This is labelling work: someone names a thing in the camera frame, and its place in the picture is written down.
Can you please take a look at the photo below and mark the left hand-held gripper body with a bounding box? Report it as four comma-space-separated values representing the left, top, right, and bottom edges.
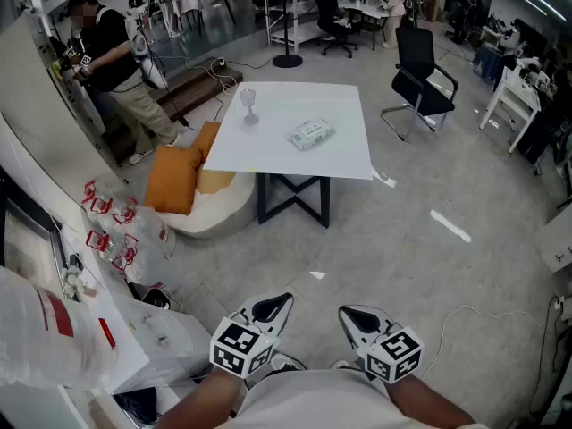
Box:
209, 308, 283, 380

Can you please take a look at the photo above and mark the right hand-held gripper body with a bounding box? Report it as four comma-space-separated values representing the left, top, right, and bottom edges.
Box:
355, 321, 424, 385

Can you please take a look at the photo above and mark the white wet wipe pack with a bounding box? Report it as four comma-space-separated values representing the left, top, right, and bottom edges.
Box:
288, 118, 337, 152

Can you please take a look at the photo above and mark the person's left forearm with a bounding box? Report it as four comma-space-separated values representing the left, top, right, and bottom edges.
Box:
154, 366, 248, 429

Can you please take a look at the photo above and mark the person's right forearm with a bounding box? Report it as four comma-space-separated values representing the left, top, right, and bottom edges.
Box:
383, 374, 477, 429

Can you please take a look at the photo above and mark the person's left shoe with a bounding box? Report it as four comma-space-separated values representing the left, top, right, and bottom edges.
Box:
269, 351, 307, 373

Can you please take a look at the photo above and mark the person's white shirt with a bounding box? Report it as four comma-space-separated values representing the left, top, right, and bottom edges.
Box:
214, 367, 492, 429

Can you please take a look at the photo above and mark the white beanbag seat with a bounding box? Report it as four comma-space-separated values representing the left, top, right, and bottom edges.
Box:
158, 171, 257, 240

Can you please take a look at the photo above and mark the pack of clear water bottles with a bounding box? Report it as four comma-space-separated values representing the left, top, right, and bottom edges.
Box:
80, 178, 178, 290

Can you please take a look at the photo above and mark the large orange cushion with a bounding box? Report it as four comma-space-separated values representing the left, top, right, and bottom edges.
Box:
142, 145, 203, 216

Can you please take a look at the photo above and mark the small orange cushion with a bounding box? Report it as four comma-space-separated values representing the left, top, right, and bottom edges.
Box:
192, 121, 223, 165

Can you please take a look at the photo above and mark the white cardboard box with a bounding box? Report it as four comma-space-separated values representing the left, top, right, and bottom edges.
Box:
537, 214, 572, 274

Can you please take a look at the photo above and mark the large clear red-label bottle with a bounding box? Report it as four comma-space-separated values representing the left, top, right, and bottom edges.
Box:
0, 265, 118, 391

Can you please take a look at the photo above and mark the brown wooden platform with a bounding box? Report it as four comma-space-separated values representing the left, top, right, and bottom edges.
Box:
101, 57, 245, 165

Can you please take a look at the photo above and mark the black cantilever office chair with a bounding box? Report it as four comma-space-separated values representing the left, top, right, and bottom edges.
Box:
380, 26, 460, 142

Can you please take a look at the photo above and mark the black framed glass tank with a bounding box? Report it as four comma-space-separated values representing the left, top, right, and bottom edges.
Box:
0, 193, 69, 286

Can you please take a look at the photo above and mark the black round-base floor stand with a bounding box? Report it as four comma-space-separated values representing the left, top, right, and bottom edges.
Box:
272, 0, 305, 70

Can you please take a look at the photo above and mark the white side table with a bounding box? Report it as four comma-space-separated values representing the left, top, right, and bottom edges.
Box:
478, 64, 543, 154

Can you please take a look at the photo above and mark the white metal shelf rack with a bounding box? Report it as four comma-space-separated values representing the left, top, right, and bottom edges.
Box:
262, 0, 350, 55

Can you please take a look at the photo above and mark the blue draped table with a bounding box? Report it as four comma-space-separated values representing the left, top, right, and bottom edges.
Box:
472, 44, 507, 83

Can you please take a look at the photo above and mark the black swivel chair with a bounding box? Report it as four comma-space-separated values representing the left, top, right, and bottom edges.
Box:
314, 0, 361, 59

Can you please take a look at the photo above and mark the white floor cable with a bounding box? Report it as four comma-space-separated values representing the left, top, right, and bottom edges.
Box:
421, 303, 543, 382

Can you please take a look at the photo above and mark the black table leg frame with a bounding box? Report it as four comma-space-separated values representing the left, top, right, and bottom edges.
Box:
256, 172, 332, 230

